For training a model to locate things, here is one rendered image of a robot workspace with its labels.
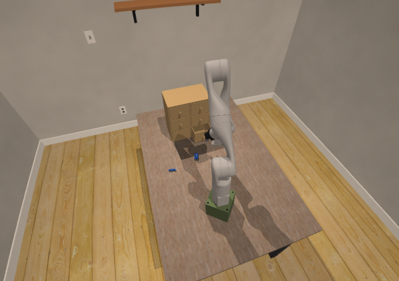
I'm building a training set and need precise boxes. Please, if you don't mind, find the small brown wooden chest of drawers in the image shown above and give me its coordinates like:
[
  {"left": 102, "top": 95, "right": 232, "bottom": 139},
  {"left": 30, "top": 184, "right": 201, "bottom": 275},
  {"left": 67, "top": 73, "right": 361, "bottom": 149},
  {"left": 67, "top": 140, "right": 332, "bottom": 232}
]
[{"left": 161, "top": 83, "right": 208, "bottom": 142}]

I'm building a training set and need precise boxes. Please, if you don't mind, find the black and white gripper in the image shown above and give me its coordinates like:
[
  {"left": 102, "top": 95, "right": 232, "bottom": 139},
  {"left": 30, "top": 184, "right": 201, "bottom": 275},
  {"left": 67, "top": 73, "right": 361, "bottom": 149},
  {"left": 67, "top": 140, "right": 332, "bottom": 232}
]
[{"left": 204, "top": 128, "right": 223, "bottom": 146}]

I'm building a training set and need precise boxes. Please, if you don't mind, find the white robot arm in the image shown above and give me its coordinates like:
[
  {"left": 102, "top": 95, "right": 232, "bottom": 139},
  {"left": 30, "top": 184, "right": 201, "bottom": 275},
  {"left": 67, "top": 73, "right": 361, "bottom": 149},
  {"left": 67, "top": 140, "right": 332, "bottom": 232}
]
[{"left": 204, "top": 59, "right": 236, "bottom": 206}]

